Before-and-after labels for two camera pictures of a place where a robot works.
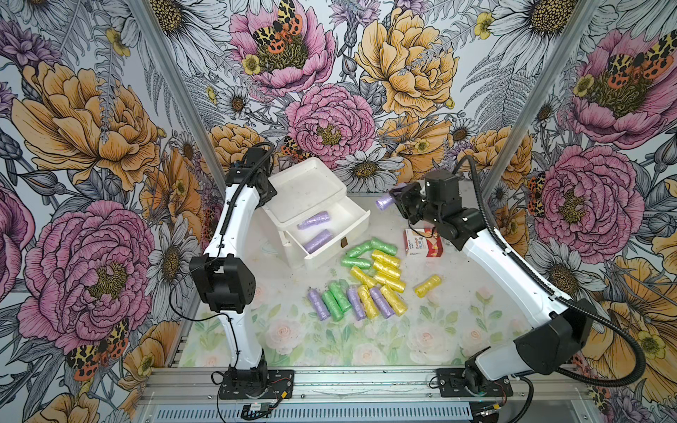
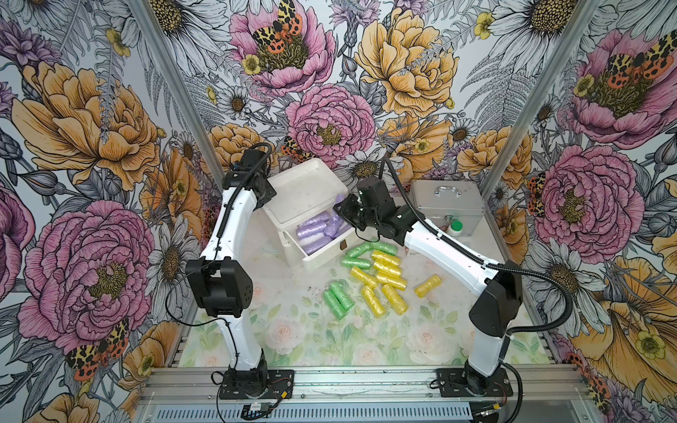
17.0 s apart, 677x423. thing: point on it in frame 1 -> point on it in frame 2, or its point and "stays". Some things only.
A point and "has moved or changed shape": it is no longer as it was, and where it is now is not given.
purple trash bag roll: [314, 219] stays
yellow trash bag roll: [386, 270] stays
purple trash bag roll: [317, 240] stays
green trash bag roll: [335, 310] stays
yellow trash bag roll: [394, 300] stays
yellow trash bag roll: [367, 279] stays
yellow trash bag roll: [398, 286] stays
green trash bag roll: [355, 262] stays
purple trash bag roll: [384, 202] has moved or changed shape
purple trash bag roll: [354, 299] -> [334, 223]
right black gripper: [402, 199] -> [346, 207]
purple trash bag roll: [319, 304] -> [338, 198]
